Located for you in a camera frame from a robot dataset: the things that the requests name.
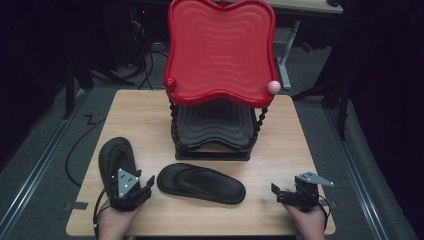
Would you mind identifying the light wooden background desk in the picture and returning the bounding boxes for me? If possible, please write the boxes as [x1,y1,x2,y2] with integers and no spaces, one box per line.
[264,0,344,92]

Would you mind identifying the bundle of black background cables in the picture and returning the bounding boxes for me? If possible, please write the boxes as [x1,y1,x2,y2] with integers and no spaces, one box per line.
[128,13,169,91]

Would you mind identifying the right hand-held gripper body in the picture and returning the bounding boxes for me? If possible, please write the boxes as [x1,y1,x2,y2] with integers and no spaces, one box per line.
[276,171,335,213]

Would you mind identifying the person's right hand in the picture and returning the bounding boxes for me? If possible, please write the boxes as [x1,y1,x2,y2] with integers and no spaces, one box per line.
[284,203,328,240]

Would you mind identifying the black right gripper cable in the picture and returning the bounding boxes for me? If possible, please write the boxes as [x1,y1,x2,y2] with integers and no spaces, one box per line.
[318,194,332,232]

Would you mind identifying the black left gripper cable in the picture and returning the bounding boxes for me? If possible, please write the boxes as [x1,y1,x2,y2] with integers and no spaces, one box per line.
[92,184,114,238]

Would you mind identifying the black flip-flop slipper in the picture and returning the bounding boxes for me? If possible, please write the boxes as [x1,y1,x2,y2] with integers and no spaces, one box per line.
[98,136,142,200]
[156,162,247,206]

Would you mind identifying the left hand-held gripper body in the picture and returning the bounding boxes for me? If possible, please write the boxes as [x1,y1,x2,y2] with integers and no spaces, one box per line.
[109,168,152,213]

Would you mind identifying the black cable on floor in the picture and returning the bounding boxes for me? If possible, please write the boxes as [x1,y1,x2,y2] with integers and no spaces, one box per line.
[64,114,108,188]

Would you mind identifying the metal floor rail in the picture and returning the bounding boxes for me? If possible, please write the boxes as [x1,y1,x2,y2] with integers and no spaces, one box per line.
[0,89,88,236]
[324,107,389,240]

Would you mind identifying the black metal stand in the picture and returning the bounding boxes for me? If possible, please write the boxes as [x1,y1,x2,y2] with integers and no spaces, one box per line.
[291,64,353,142]
[62,54,96,121]

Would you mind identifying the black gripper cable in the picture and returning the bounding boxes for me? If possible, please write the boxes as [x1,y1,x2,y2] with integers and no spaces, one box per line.
[92,184,114,238]
[318,194,332,232]

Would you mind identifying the person's left hand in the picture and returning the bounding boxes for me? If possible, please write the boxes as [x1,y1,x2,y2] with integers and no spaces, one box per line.
[96,199,142,240]

